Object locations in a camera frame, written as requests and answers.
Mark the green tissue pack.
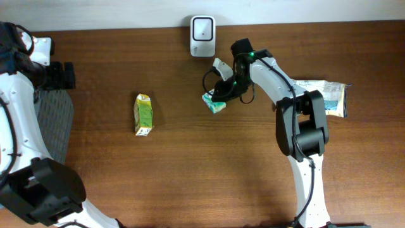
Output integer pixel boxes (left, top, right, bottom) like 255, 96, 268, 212
202, 89, 227, 114

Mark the black cable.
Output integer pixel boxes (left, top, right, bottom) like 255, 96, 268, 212
201, 53, 316, 228
0, 23, 35, 187

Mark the left black cable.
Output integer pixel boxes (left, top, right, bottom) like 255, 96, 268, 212
0, 23, 35, 187

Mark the white barcode scanner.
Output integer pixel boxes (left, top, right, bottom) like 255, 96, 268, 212
190, 15, 216, 58

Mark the green tea carton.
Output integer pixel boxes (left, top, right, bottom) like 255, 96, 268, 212
134, 94, 153, 136

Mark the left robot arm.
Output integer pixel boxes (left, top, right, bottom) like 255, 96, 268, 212
1, 22, 121, 227

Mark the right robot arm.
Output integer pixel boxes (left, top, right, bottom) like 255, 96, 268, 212
211, 38, 331, 227

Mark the right black cable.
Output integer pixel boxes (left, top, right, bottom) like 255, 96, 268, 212
201, 53, 316, 228

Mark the grey plastic basket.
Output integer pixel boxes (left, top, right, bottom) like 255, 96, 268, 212
34, 90, 75, 164

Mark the yellow snack bag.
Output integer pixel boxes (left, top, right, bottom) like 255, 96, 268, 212
294, 80, 348, 118

